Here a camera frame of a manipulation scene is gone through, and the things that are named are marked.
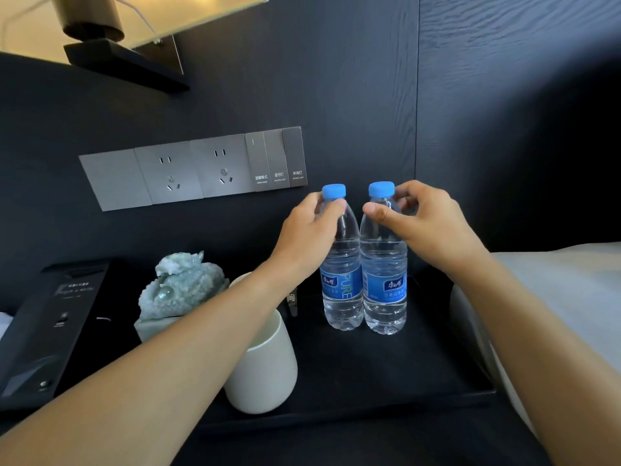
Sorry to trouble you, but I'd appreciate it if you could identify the black rectangular tray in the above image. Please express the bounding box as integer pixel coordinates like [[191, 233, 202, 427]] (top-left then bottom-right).
[[198, 274, 496, 435]]

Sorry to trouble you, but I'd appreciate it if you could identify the black wall lamp bracket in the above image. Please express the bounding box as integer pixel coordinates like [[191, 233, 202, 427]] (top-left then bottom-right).
[[63, 35, 191, 94]]

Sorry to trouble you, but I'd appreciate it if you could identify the grey blank wall plate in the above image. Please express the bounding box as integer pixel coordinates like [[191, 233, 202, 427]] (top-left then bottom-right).
[[79, 149, 153, 212]]

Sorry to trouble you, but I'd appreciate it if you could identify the person's right forearm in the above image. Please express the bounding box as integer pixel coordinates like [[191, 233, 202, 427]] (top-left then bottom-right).
[[452, 253, 621, 466]]

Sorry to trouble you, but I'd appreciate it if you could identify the white ceramic cup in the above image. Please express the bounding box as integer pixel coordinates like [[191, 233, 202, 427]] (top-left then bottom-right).
[[223, 272, 299, 415]]

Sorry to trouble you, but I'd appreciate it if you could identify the grey light switch panel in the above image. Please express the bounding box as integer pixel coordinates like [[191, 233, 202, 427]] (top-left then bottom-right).
[[245, 126, 309, 193]]

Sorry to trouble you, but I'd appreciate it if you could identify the pale green jade ornament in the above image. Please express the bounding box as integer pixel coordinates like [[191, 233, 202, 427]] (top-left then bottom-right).
[[134, 250, 230, 343]]

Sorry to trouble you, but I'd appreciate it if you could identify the black desk telephone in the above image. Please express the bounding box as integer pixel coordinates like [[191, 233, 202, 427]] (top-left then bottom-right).
[[0, 259, 113, 414]]

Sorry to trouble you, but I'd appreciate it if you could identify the clear water bottle blue cap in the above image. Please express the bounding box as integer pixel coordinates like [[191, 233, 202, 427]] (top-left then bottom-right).
[[319, 183, 365, 332], [359, 181, 409, 336]]

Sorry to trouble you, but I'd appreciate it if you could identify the person's left forearm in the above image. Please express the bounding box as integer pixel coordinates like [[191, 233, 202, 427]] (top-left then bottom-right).
[[0, 261, 311, 466]]

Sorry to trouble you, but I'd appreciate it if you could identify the white lampshade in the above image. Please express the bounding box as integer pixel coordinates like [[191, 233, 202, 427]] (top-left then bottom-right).
[[0, 0, 270, 66]]

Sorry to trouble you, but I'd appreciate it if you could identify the person's right hand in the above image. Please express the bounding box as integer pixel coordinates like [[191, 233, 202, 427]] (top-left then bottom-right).
[[362, 180, 492, 283]]

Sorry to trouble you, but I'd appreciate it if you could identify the grey wall power socket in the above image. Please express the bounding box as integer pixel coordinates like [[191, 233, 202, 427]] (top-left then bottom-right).
[[189, 134, 257, 199], [134, 141, 205, 205]]

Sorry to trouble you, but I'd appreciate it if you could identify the bronze lamp holder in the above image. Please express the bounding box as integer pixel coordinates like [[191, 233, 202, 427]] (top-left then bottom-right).
[[50, 0, 125, 43]]

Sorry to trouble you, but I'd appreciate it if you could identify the person's left hand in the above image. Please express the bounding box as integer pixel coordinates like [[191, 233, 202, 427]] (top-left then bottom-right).
[[264, 191, 348, 288]]

